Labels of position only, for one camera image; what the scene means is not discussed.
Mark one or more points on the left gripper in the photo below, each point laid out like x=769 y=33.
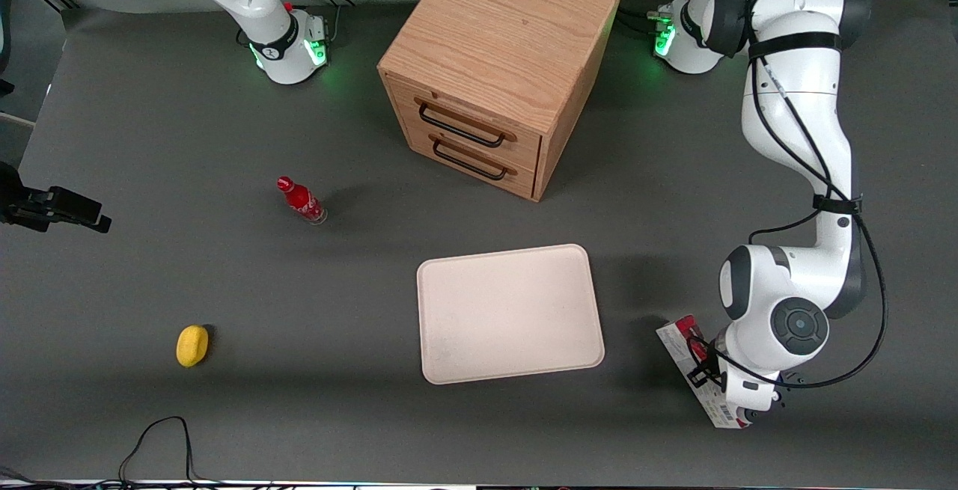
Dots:
x=712 y=360

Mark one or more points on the red cookie box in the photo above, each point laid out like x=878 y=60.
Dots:
x=685 y=348

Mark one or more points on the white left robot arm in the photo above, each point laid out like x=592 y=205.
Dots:
x=793 y=116

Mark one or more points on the beige rectangular tray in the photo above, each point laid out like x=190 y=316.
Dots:
x=509 y=314

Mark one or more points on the wooden drawer front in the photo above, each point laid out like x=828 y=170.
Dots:
x=524 y=182
x=524 y=142

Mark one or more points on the wooden drawer cabinet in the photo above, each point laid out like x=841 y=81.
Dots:
x=501 y=26

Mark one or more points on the red soda bottle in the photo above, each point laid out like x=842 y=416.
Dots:
x=301 y=200

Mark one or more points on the yellow lemon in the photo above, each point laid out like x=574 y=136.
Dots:
x=191 y=345

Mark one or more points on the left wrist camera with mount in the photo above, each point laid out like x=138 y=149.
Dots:
x=703 y=374

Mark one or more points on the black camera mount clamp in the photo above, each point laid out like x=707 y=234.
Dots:
x=67 y=206

